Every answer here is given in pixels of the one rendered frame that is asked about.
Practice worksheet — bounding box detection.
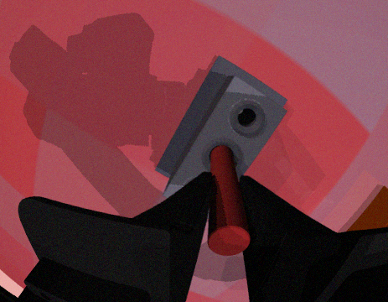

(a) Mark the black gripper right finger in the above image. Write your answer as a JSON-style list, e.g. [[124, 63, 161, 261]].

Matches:
[[240, 174, 388, 302]]

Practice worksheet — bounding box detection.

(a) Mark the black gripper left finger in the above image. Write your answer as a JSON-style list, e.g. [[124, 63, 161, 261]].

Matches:
[[18, 172, 213, 302]]

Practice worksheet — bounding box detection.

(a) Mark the grey plate with holes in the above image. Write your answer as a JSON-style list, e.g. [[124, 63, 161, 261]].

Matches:
[[163, 75, 287, 198]]

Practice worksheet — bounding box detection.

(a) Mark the red peg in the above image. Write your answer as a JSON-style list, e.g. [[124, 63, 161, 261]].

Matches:
[[207, 145, 251, 256]]

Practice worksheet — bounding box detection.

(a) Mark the dark grey rectangular base with two pins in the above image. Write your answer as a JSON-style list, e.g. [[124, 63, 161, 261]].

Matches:
[[154, 56, 287, 178]]

